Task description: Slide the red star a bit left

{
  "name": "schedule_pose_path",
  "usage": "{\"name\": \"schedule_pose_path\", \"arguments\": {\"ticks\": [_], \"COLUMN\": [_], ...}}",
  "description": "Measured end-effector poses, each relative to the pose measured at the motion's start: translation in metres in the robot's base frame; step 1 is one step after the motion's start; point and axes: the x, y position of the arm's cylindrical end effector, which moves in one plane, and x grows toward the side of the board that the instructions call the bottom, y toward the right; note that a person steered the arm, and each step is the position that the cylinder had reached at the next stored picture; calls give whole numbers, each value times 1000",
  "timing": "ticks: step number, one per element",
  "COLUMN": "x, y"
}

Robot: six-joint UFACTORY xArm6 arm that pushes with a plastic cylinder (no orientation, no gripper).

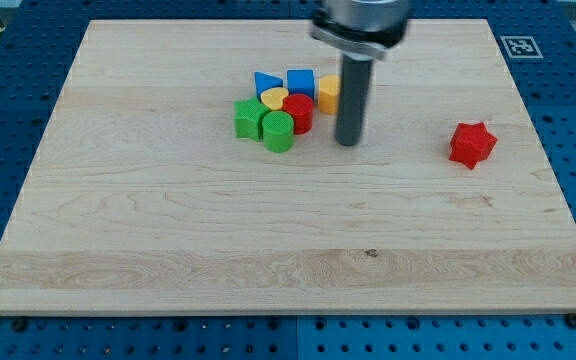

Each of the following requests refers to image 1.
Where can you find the yellow pentagon block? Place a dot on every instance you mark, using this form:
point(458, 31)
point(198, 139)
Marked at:
point(328, 94)

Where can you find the red cylinder block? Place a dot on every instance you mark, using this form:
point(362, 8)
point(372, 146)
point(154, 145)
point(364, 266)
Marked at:
point(300, 107)

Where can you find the blue cube block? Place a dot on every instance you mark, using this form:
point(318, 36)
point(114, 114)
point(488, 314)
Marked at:
point(301, 81)

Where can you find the yellow heart block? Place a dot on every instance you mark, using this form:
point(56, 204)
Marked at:
point(273, 98)

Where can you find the green star block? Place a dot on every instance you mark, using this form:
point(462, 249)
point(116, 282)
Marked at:
point(248, 116)

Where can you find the light wooden board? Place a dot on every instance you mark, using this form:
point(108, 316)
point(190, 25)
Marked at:
point(141, 200)

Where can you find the red star block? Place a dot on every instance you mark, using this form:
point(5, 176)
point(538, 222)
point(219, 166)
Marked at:
point(471, 144)

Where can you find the blue triangle block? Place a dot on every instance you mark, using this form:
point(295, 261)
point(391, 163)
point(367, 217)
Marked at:
point(265, 82)

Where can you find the green cylinder block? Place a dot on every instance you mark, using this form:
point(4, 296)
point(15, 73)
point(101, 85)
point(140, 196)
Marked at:
point(278, 131)

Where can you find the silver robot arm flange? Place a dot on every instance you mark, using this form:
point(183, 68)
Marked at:
point(365, 29)

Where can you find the white fiducial marker tag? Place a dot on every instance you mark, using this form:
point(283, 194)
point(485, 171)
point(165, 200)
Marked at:
point(521, 47)

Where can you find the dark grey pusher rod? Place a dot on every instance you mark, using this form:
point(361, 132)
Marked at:
point(355, 79)

